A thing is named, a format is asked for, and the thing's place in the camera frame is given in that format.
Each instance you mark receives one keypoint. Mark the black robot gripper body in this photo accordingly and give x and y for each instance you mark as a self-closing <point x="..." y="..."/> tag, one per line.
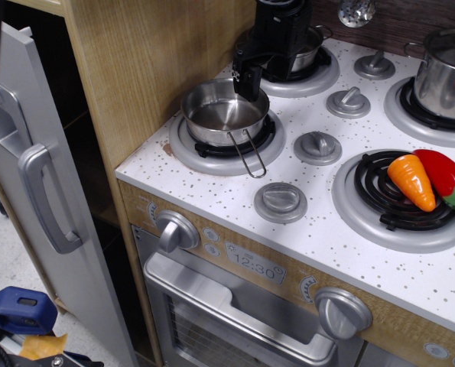
<point x="280" y="32"/>

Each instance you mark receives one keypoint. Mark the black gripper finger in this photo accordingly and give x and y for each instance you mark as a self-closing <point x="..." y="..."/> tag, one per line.
<point x="247" y="83"/>

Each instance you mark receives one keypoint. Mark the small steel frying pan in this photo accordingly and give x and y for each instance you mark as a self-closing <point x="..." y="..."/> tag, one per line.
<point x="218" y="116"/>

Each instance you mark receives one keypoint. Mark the back left stove burner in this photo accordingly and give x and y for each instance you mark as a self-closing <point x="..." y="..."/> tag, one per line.
<point x="324" y="76"/>

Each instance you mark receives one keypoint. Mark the stove burner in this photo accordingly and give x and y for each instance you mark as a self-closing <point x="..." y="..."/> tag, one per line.
<point x="251" y="157"/>
<point x="407" y="124"/>
<point x="324" y="76"/>
<point x="370" y="204"/>

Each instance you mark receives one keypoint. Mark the front left stove burner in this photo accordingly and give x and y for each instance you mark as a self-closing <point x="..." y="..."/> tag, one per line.
<point x="251" y="157"/>

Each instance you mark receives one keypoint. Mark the back right stove burner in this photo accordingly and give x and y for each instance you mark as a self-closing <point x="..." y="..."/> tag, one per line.
<point x="407" y="124"/>

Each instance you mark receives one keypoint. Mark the front right stove burner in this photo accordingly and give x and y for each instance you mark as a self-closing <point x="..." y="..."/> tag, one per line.
<point x="370" y="204"/>

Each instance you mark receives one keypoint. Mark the steel pot behind gripper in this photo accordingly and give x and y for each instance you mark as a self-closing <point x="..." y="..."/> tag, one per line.
<point x="315" y="38"/>

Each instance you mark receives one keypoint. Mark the hanging steel slotted utensil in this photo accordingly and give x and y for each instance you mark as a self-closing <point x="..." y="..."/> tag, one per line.
<point x="356" y="13"/>

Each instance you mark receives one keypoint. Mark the grey stovetop knob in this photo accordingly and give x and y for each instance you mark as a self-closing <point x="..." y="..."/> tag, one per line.
<point x="348" y="104"/>
<point x="374" y="67"/>
<point x="280" y="203"/>
<point x="318" y="148"/>

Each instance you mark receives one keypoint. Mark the grey stovetop knob rear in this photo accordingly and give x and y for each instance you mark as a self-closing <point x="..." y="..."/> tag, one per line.
<point x="374" y="67"/>

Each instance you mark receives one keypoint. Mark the wooden toy kitchen cabinet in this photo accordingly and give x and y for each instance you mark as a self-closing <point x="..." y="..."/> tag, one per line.
<point x="117" y="70"/>

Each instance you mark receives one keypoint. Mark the grey stovetop knob front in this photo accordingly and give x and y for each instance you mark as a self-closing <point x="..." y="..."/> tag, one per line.
<point x="280" y="203"/>

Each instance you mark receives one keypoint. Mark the left silver oven dial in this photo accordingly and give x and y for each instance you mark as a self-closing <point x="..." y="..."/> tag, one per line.
<point x="176" y="231"/>

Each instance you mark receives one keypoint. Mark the silver oven dial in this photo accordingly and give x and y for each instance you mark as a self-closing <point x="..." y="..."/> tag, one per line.
<point x="176" y="231"/>
<point x="342" y="314"/>

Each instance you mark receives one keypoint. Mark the large steel pot with lid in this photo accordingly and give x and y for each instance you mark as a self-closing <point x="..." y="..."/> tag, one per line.
<point x="434" y="84"/>

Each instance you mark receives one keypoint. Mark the orange toy carrot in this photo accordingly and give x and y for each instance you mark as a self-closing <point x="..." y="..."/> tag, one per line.
<point x="408" y="174"/>

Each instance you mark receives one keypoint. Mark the oven clock display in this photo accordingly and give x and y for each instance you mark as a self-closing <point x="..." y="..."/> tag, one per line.
<point x="248" y="260"/>

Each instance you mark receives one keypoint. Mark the red toy chili pepper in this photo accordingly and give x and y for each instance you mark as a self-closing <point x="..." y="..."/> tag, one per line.
<point x="440" y="170"/>

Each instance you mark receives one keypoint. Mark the grey toy fridge door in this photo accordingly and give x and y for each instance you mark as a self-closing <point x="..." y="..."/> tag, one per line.
<point x="28" y="116"/>

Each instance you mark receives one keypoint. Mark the grey oven door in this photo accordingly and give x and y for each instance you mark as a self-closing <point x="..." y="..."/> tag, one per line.
<point x="206" y="316"/>

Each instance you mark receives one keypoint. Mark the right silver oven dial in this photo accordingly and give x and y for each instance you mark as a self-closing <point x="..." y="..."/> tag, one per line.
<point x="342" y="314"/>

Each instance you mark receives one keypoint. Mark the blue clamp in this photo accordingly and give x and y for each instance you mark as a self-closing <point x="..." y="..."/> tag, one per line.
<point x="26" y="312"/>

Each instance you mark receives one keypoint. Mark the grey fridge door handle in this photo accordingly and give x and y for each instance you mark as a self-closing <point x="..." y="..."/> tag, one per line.
<point x="30" y="168"/>

